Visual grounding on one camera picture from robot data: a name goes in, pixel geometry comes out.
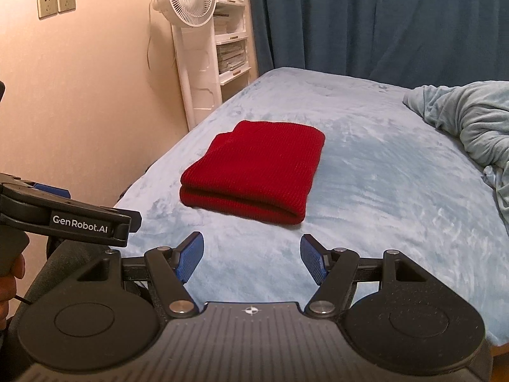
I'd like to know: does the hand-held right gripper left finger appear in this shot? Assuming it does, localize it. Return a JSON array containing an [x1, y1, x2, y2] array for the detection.
[[73, 231, 205, 319]]

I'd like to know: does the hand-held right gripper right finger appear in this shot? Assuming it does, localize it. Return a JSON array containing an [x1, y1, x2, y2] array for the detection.
[[300, 233, 431, 320]]

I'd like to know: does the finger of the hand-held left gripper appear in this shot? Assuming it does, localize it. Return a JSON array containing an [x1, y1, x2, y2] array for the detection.
[[0, 173, 72, 208]]

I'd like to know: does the red knit cardigan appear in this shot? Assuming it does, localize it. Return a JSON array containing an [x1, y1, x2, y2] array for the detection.
[[180, 120, 326, 226]]

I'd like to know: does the person's left hand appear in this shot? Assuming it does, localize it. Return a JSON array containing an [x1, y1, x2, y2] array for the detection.
[[0, 254, 27, 321]]

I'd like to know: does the bed with light-blue sheet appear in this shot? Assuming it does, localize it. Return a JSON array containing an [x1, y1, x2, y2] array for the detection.
[[113, 67, 509, 347]]

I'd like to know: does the stack of books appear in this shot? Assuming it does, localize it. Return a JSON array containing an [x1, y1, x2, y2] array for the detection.
[[216, 41, 248, 73]]

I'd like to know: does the grey-blue fleece blanket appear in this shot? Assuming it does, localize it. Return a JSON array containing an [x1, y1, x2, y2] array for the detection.
[[403, 81, 509, 232]]

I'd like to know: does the white shelf unit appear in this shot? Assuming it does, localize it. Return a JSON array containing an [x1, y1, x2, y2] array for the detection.
[[209, 0, 260, 103]]

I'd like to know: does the dark blue curtain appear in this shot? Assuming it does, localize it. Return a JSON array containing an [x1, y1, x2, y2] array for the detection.
[[246, 0, 509, 90]]

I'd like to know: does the white fan power cord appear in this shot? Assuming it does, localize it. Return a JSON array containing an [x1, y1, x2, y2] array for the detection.
[[145, 3, 156, 69]]

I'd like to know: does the wooden bed frame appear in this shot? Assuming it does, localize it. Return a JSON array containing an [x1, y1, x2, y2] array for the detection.
[[488, 344, 509, 382]]

